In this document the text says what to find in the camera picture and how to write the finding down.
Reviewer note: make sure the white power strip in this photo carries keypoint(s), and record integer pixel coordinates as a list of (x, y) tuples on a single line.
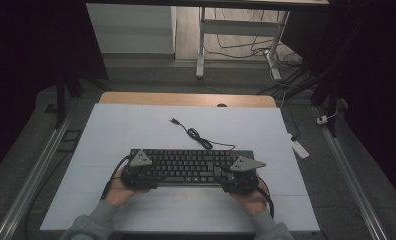
[(300, 148)]

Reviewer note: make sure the white cabinet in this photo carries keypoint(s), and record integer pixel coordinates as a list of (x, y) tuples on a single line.
[(132, 28)]

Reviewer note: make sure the white foam board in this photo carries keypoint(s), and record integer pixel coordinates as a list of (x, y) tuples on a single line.
[(136, 126)]

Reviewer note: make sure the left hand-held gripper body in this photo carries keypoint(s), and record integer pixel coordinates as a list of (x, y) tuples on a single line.
[(137, 178)]

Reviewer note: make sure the small white box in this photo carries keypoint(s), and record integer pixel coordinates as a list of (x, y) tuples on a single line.
[(322, 119)]

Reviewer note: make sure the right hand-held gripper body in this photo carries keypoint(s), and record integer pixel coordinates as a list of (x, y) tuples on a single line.
[(241, 183)]

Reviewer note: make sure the black computer keyboard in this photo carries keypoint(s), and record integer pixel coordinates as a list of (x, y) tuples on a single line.
[(192, 166)]

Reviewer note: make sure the black stand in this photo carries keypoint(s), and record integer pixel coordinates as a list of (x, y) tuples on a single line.
[(322, 93), (61, 100)]

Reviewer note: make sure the white-framed desk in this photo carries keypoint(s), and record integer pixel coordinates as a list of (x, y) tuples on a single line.
[(239, 28)]

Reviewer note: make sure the metal floor rail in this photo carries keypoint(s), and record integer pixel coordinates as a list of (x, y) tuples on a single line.
[(32, 176), (349, 180)]

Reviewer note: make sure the person's right hand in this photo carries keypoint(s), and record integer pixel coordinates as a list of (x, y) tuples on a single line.
[(252, 205)]

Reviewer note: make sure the person's left hand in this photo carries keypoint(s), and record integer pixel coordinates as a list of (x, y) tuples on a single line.
[(119, 196)]

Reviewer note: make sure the dark curtain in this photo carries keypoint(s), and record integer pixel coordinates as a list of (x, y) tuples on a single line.
[(376, 83), (26, 66)]

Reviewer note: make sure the black table grommet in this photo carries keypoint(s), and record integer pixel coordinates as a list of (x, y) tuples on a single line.
[(221, 105)]

